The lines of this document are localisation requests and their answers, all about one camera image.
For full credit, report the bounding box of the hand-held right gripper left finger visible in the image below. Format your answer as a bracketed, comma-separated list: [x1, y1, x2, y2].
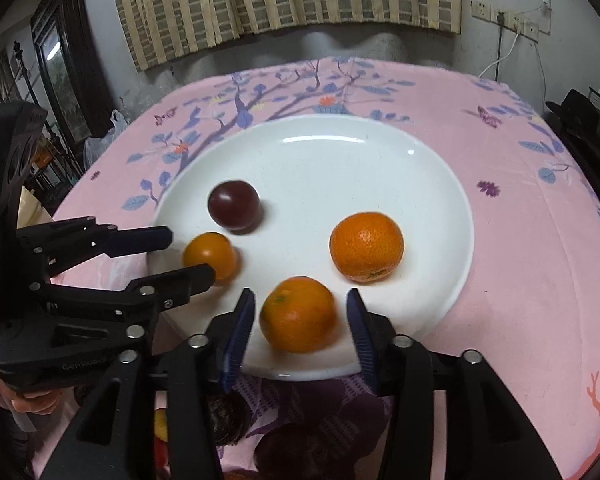
[40, 287, 257, 480]

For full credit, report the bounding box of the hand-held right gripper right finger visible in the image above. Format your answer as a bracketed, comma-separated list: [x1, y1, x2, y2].
[346, 287, 563, 480]

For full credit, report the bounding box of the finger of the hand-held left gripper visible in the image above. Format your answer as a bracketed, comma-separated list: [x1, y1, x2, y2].
[17, 216, 174, 281]
[29, 264, 216, 357]

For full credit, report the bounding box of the small orange tomato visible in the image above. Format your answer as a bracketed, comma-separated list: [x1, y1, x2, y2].
[182, 231, 239, 282]

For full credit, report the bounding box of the white round plate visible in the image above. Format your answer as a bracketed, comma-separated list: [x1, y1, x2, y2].
[147, 114, 476, 382]

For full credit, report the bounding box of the person's left hand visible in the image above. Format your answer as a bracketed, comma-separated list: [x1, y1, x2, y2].
[0, 362, 64, 416]

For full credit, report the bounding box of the dark textured fruit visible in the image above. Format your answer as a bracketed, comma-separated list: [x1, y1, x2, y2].
[207, 394, 254, 447]

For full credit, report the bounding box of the large orange tangerine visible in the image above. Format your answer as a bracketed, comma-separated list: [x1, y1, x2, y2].
[329, 212, 406, 283]

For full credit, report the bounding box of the dark red plum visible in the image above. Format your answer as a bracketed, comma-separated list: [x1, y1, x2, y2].
[207, 180, 261, 234]

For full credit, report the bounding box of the white plastic bag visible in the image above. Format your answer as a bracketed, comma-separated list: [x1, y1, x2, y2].
[82, 109, 130, 169]

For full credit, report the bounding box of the yellow fruit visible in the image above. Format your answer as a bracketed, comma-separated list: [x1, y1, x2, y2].
[153, 408, 170, 443]

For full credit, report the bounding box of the cluttered metal rack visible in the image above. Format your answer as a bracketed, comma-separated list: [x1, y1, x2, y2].
[27, 125, 84, 195]

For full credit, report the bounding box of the pink floral tablecloth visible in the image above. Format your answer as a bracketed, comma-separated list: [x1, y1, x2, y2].
[30, 57, 600, 480]

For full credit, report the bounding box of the black tripod stand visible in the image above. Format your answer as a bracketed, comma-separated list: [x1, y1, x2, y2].
[11, 42, 38, 107]

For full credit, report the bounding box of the dark wooden framed mirror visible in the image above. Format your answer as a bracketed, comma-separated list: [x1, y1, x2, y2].
[30, 0, 117, 148]

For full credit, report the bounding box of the black hat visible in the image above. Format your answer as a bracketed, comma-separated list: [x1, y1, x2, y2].
[545, 89, 600, 142]

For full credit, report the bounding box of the white power cable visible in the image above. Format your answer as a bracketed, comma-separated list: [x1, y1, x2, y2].
[476, 30, 522, 81]

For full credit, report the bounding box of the white wall socket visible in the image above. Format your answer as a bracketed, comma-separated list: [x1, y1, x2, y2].
[471, 0, 502, 24]
[509, 14, 540, 43]

